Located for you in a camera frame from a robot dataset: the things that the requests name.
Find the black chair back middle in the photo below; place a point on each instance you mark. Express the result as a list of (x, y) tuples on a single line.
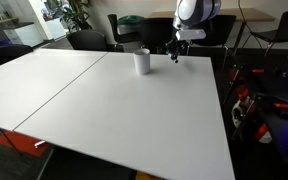
[(156, 33)]

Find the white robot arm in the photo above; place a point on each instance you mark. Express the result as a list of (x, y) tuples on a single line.
[(189, 14)]

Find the white cabinet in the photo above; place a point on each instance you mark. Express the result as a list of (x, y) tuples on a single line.
[(24, 33)]

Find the white cylindrical cup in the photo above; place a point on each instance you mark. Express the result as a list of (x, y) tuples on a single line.
[(142, 61)]

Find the red floor mat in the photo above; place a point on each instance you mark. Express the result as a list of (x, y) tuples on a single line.
[(23, 144)]

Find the wooden background table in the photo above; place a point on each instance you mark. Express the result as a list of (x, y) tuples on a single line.
[(244, 16)]

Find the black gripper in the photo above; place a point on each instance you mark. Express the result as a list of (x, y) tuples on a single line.
[(176, 47)]

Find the black chair back right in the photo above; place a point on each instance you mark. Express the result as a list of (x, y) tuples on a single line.
[(279, 35)]

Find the black chair far left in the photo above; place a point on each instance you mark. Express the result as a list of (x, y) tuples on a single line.
[(13, 51)]

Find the black chair back centre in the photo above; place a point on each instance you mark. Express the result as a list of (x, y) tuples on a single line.
[(217, 32)]

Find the black robot stand with clamps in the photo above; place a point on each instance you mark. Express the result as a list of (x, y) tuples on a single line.
[(268, 93)]

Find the green potted plant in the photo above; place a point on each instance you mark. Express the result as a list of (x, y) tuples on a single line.
[(72, 12)]

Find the black chair back left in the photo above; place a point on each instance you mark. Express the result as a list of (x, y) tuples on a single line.
[(125, 35)]

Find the green bag on chair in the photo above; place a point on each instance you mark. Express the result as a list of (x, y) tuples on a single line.
[(130, 20)]

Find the black chair near table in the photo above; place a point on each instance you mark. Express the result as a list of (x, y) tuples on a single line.
[(91, 40)]

